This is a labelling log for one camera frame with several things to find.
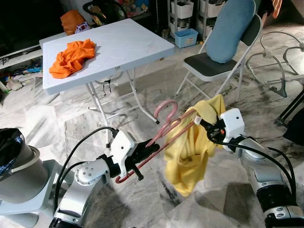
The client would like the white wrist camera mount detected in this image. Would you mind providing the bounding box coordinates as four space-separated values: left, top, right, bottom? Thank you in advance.
110 131 138 179
219 108 245 143

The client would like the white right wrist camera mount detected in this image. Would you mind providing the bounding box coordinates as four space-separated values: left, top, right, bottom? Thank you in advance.
219 108 245 143

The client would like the orange shirt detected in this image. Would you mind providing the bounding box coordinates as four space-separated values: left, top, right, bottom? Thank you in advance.
49 39 97 79

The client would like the white tubular bouncer frame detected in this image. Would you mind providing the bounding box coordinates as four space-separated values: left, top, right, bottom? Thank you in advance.
246 31 304 98

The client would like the yellow shirt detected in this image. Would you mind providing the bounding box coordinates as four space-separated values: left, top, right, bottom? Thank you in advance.
164 94 226 196

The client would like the pink plastic hanger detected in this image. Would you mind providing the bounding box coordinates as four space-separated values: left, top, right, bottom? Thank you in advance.
115 100 200 184

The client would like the black rattan chair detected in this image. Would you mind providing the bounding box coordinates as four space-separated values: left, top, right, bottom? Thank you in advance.
83 0 119 27

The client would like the grey folding chair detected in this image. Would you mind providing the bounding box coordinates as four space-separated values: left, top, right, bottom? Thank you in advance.
176 13 264 100

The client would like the black television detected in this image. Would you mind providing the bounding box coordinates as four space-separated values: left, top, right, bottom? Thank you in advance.
0 0 62 53

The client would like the blue plaid cloth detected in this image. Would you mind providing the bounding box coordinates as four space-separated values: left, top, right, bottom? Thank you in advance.
0 161 14 177

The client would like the orange bag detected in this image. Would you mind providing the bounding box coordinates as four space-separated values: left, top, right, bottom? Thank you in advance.
60 9 91 36

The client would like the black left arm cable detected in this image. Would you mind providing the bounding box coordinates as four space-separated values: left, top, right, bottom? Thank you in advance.
53 125 118 212

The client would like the white television stand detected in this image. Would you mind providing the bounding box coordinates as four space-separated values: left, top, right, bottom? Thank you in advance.
0 33 67 72

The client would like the white storage trolley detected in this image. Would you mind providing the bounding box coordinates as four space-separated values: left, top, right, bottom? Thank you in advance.
197 0 224 38
169 0 195 34

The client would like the blue plastic basket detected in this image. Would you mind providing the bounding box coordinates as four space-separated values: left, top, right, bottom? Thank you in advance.
173 28 199 48

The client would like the white folding table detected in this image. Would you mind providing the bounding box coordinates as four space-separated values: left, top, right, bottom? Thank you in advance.
42 18 176 125

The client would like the light blue cushion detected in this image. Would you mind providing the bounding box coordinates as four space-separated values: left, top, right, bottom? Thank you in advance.
206 0 257 64

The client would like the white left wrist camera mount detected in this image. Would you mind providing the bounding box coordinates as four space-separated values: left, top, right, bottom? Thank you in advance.
110 131 138 179

